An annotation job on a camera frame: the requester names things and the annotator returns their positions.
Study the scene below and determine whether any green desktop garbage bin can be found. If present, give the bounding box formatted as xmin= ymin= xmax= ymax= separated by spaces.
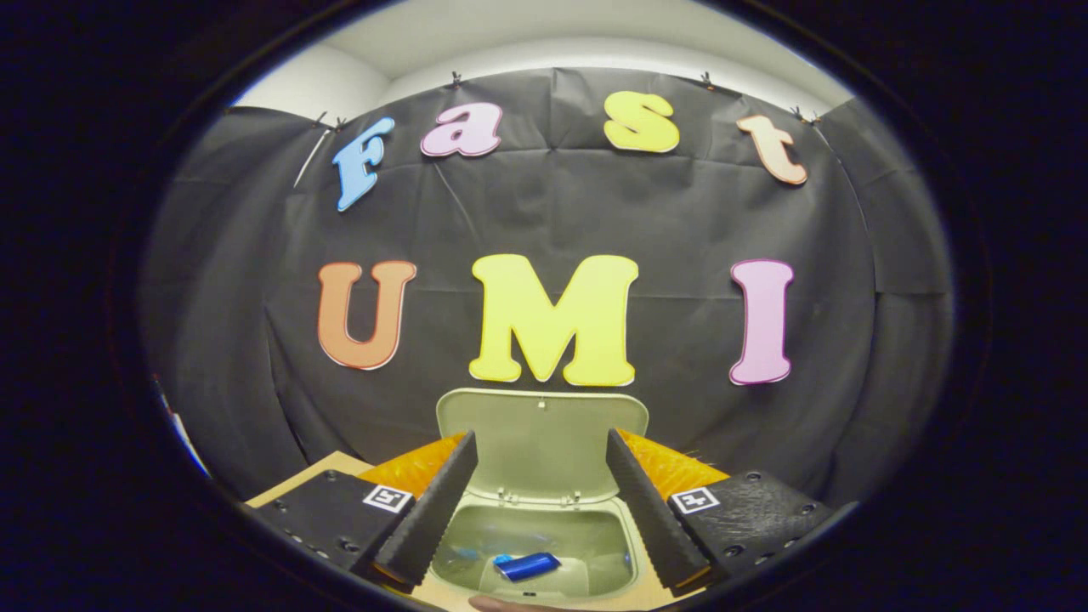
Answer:
xmin=422 ymin=388 xmax=651 ymax=606

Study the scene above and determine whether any wooden desktop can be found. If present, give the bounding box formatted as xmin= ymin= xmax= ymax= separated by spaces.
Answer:
xmin=245 ymin=450 xmax=711 ymax=612

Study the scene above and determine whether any black backdrop cloth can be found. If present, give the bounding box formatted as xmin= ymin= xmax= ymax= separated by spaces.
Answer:
xmin=140 ymin=68 xmax=953 ymax=502

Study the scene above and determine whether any blue silver pop can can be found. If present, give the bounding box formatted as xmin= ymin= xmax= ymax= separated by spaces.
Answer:
xmin=493 ymin=552 xmax=563 ymax=583

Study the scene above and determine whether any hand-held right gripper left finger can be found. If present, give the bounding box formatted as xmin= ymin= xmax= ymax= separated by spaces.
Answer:
xmin=246 ymin=429 xmax=479 ymax=589

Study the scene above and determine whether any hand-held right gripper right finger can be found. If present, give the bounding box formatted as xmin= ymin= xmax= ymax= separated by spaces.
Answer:
xmin=605 ymin=428 xmax=851 ymax=593

